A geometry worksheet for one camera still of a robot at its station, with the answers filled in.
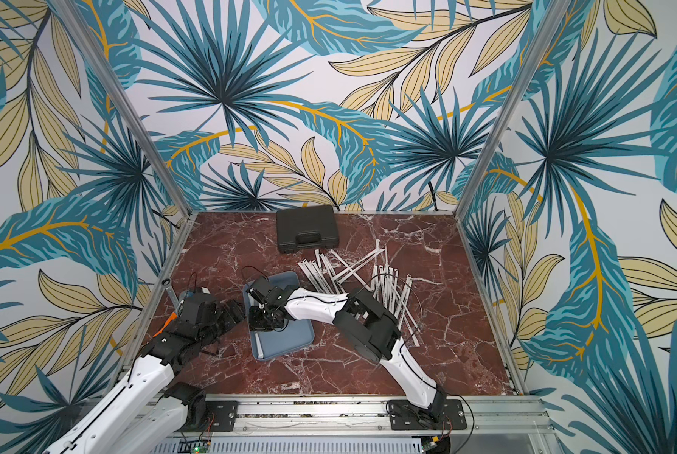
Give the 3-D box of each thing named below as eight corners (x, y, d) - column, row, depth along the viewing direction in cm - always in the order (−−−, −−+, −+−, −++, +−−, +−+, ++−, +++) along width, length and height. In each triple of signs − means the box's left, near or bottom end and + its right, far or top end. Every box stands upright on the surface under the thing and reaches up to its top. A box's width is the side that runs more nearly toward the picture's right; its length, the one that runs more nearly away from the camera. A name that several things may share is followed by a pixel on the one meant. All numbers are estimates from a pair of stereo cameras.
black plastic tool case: (280, 255, 107) (277, 245, 103) (278, 216, 120) (275, 206, 115) (339, 247, 110) (340, 237, 106) (331, 210, 123) (331, 200, 118)
